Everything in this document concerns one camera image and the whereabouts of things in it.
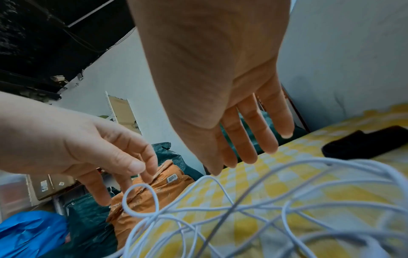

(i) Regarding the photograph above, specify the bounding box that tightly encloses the person's left hand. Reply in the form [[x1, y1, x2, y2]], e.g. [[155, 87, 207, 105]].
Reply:
[[0, 90, 159, 207]]

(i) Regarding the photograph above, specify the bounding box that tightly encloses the person's right hand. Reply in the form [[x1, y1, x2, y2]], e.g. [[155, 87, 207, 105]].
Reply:
[[127, 0, 295, 177]]

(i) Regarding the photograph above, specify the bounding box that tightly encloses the white cable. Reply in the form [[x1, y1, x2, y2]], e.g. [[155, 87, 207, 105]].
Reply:
[[119, 157, 408, 258]]

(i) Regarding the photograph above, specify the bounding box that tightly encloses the black strap loop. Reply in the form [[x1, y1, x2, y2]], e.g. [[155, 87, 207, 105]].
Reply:
[[321, 125, 408, 160]]

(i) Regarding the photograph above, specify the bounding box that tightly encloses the flat cardboard box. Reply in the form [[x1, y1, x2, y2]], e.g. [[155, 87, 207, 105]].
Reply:
[[27, 173, 80, 201]]

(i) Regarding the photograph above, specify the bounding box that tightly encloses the white metal shelf rack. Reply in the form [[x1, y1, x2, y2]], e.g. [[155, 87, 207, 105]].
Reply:
[[105, 91, 143, 136]]

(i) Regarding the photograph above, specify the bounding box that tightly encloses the translucent plastic bin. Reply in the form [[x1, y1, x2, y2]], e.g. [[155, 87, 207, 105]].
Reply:
[[0, 173, 32, 222]]

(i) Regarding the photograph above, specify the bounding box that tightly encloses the dark green woven sack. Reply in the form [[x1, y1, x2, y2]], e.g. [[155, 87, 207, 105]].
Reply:
[[39, 191, 119, 258]]

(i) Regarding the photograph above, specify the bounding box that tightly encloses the tall crumpled green sack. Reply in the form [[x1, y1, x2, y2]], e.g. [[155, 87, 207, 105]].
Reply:
[[151, 142, 205, 181]]

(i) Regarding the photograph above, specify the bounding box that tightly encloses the blue plastic bag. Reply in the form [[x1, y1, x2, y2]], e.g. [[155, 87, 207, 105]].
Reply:
[[0, 210, 69, 258]]

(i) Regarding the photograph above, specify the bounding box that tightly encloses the yellow checkered tablecloth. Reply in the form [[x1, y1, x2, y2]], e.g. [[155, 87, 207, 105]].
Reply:
[[122, 103, 408, 258]]

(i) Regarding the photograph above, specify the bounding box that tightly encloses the orange woven sack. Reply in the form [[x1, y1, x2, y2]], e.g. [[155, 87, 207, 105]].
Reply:
[[107, 160, 196, 250]]

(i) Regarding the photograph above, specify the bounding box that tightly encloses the large grey board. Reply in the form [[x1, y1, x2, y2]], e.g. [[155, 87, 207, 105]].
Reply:
[[276, 0, 408, 133]]

